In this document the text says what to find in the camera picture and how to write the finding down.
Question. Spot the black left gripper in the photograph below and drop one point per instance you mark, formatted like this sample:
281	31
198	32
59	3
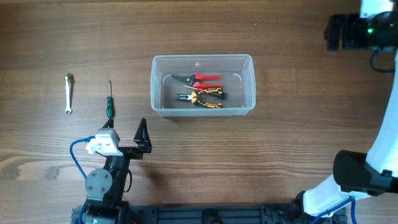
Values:
141	137

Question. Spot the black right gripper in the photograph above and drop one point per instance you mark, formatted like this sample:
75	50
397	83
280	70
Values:
353	24

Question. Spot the green handled screwdriver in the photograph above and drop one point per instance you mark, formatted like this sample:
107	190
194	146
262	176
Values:
110	103

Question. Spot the small silver wrench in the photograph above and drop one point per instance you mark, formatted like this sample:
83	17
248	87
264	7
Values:
68	90

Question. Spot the orange black pliers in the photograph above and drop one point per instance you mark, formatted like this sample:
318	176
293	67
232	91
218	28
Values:
201	97

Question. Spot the red black screwdriver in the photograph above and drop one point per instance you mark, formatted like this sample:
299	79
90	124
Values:
190	87

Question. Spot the red handled cutting pliers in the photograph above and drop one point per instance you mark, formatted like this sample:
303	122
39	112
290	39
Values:
199	80

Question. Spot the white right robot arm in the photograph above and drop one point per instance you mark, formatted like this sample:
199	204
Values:
357	175

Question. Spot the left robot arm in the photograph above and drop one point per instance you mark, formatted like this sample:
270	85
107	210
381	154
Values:
105	187

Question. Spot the clear plastic container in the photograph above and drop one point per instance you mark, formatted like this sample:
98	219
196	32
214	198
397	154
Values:
238	81

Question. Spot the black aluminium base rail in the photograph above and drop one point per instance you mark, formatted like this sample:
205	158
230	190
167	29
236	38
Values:
261	214

